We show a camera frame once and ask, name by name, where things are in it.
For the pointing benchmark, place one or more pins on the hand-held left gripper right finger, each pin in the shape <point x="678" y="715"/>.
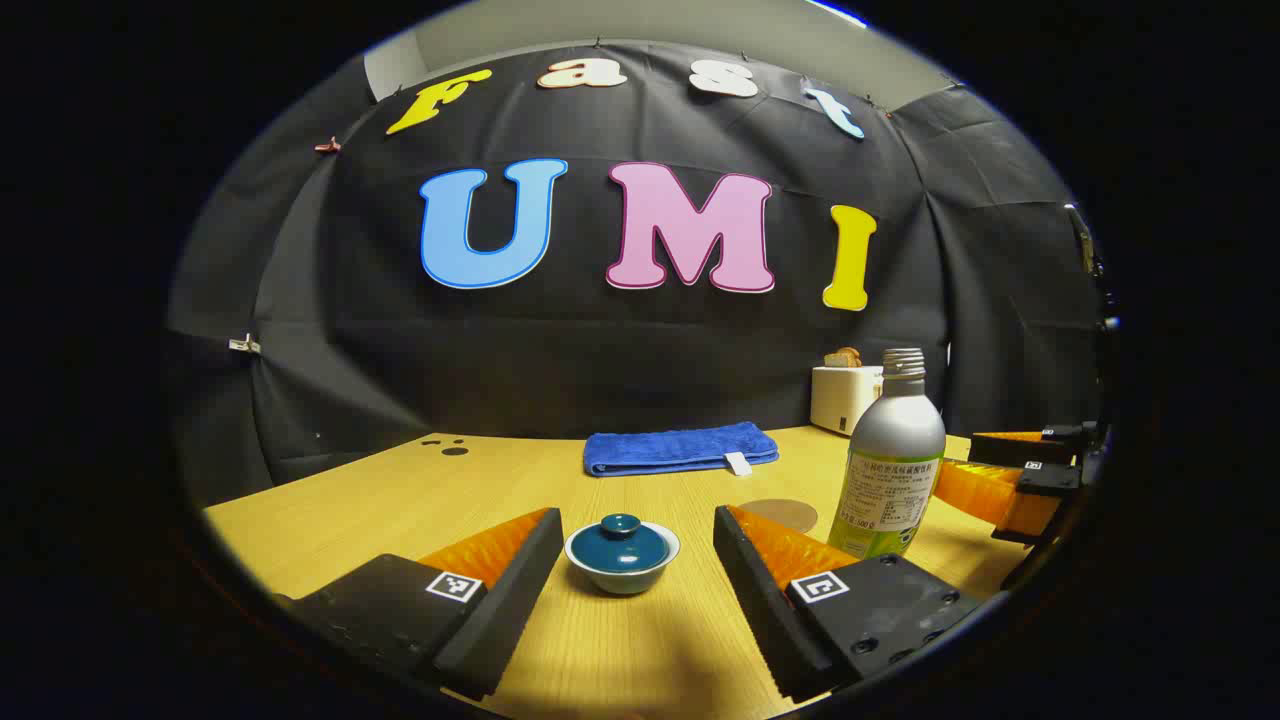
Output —
<point x="755" y="610"/>

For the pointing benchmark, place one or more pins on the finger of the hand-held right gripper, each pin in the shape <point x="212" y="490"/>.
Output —
<point x="985" y="490"/>
<point x="1010" y="450"/>

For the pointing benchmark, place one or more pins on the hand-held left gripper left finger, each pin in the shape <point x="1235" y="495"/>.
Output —
<point x="510" y="610"/>

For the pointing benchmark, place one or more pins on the round brown coaster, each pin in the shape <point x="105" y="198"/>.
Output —
<point x="785" y="512"/>

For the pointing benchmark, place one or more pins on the silver green water bottle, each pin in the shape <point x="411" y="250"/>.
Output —
<point x="895" y="440"/>

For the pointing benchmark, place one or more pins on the white teacup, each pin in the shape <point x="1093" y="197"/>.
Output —
<point x="622" y="583"/>

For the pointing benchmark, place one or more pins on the teal teacup lid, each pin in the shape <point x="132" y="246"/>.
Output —
<point x="620" y="550"/>

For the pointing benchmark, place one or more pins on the white toaster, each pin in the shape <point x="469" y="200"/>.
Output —
<point x="840" y="400"/>

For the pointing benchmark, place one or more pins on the folded blue towel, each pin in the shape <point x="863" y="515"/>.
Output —
<point x="670" y="450"/>

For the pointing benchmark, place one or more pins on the bread slice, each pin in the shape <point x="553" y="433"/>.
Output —
<point x="843" y="358"/>

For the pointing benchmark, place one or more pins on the black backdrop cloth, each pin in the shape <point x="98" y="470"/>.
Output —
<point x="640" y="350"/>

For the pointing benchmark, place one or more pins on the white clip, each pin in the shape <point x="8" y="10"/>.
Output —
<point x="244" y="345"/>

